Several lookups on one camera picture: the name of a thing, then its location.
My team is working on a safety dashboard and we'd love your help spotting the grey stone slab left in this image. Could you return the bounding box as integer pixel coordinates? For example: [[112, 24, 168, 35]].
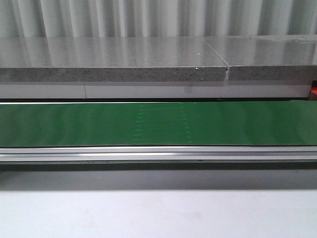
[[0, 37, 226, 82]]

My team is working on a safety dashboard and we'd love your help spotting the grey stone slab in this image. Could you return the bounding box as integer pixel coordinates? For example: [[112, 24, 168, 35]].
[[204, 35, 317, 82], [0, 37, 226, 82]]

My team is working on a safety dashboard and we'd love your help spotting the green conveyor belt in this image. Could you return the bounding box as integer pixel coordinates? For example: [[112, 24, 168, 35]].
[[0, 101, 317, 147]]

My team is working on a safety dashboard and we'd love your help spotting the white panel under slabs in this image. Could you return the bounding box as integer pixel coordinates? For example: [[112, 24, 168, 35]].
[[0, 80, 312, 100]]

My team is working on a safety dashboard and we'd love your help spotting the grey stone slab right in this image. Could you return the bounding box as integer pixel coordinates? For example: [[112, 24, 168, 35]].
[[204, 35, 317, 82]]

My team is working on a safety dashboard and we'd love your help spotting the red object behind conveyor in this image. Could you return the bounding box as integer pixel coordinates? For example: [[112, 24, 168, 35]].
[[309, 80, 317, 101]]

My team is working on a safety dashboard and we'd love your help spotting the white curtain backdrop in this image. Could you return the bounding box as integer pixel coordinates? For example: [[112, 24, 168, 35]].
[[0, 0, 317, 37]]

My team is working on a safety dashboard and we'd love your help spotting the aluminium conveyor side rail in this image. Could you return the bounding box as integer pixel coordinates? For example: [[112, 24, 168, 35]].
[[0, 146, 317, 163]]

